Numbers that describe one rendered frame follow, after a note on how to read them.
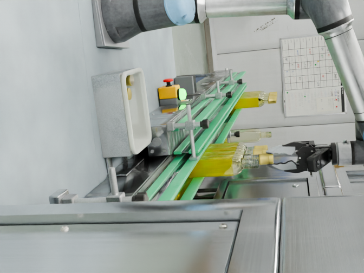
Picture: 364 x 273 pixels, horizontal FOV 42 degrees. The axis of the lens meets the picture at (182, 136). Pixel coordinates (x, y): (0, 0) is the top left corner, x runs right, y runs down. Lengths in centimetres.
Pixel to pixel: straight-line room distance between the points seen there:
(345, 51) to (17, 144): 84
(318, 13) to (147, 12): 45
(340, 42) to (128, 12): 57
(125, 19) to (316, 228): 98
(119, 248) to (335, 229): 21
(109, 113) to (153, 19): 28
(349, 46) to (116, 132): 65
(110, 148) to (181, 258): 86
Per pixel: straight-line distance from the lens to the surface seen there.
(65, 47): 116
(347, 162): 154
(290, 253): 43
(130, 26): 135
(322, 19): 132
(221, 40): 741
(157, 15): 133
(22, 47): 100
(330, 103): 745
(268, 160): 152
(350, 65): 134
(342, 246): 44
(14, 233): 59
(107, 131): 128
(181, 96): 184
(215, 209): 53
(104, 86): 126
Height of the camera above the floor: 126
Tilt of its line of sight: 14 degrees down
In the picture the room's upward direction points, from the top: 86 degrees clockwise
